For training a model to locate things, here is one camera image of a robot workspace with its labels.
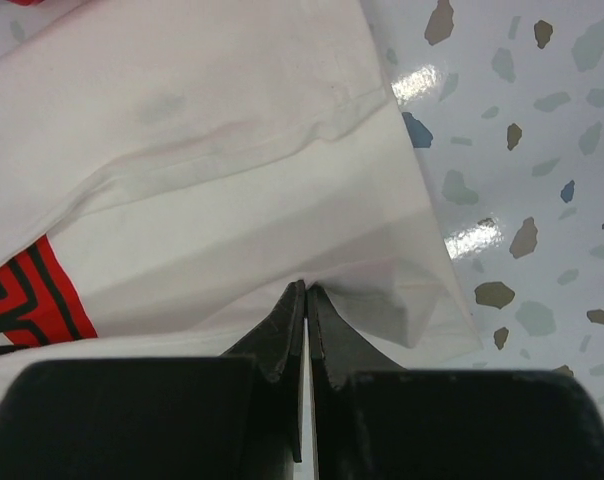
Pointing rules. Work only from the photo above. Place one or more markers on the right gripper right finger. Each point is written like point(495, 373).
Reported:
point(374, 419)

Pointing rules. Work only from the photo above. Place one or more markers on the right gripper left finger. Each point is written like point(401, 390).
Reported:
point(234, 416)

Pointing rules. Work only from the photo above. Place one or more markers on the white printed t shirt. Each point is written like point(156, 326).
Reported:
point(187, 160)

